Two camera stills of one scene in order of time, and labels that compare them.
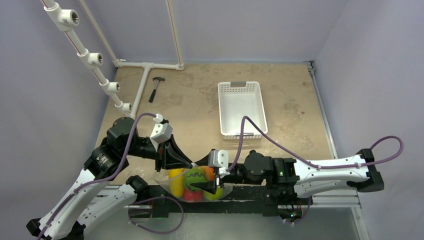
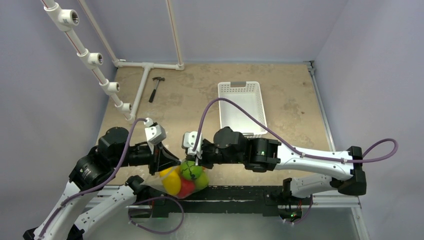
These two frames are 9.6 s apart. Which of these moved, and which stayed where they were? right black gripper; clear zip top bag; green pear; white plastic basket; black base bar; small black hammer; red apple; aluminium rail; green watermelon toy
Moved: right black gripper; clear zip top bag; red apple; green pear
Stayed: small black hammer; aluminium rail; green watermelon toy; white plastic basket; black base bar
